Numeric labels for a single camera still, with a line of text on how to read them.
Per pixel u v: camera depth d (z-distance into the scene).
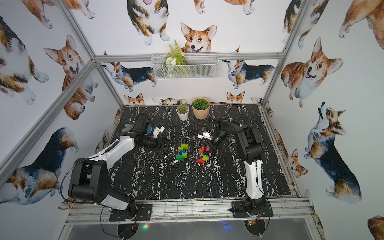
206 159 0.88
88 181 0.44
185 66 0.88
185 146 0.95
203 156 0.88
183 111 1.07
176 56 0.82
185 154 0.92
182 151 0.93
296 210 0.75
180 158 0.90
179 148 0.93
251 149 0.57
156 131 0.82
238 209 0.73
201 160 0.89
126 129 1.06
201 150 0.89
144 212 0.74
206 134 0.88
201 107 1.06
